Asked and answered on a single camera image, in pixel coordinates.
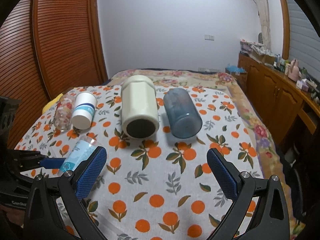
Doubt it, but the floral bed blanket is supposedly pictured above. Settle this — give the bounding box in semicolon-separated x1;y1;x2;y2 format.
108;68;304;240

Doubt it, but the wooden louvered wardrobe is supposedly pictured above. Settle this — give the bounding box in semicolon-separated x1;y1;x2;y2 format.
1;0;107;148

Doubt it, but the grey window blind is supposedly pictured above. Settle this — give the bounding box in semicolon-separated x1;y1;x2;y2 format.
286;0;320;80

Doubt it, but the white paper cup blue stripe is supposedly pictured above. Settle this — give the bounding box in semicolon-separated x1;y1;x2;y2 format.
71;92;97;130

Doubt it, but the orange-print white cloth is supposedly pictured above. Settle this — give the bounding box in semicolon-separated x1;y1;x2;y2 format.
16;86;263;239

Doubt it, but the yellow plush blanket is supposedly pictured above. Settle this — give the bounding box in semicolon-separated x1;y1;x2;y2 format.
42;93;63;115

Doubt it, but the white wall switch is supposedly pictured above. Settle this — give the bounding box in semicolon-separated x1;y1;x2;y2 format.
204;35;214;41

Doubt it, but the pink kettle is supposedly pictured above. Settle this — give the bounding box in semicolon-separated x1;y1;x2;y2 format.
287;59;299;82

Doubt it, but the wall power strip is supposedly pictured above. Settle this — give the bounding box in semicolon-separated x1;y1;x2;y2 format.
198;68;221;73

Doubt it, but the clear cup light-blue label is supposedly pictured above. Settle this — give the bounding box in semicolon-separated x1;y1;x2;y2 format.
58;135;101;176

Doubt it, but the blue tissue pack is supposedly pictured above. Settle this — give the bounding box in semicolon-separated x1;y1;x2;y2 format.
225;64;247;76

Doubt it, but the clear floral glass cup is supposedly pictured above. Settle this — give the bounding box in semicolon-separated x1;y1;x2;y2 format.
54;94;75;132

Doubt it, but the wooden sideboard cabinet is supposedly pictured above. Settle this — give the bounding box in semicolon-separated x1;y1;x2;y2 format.
238;53;319;144

